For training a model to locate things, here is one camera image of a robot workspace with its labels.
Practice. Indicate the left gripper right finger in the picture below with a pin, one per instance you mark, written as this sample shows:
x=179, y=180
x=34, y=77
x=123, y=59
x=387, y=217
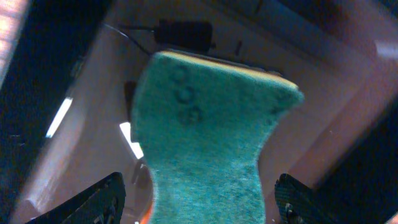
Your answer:
x=298, y=204

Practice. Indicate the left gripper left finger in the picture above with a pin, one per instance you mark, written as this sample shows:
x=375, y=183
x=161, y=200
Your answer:
x=102, y=203

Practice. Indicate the green yellow sponge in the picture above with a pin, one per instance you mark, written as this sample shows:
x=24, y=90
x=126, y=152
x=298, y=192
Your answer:
x=202, y=125

